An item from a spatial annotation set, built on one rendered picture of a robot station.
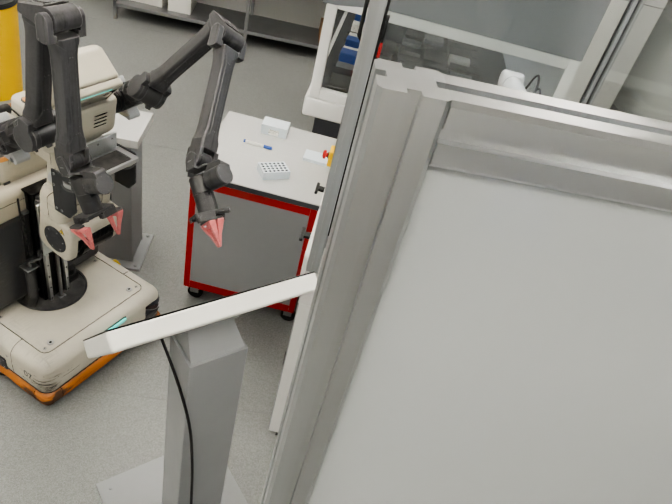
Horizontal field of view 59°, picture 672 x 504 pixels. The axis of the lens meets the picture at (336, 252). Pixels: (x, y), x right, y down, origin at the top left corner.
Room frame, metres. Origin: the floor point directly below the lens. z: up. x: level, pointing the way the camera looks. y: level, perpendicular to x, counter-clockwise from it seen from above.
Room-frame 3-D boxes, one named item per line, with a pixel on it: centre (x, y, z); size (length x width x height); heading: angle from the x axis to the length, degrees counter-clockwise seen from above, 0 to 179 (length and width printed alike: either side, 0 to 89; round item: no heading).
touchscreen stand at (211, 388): (1.02, 0.28, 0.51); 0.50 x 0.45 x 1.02; 44
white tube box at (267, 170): (2.21, 0.36, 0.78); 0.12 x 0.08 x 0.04; 123
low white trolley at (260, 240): (2.38, 0.41, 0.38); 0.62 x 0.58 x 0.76; 1
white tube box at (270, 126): (2.59, 0.45, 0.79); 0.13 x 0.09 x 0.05; 92
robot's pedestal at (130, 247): (2.30, 1.12, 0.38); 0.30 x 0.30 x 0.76; 9
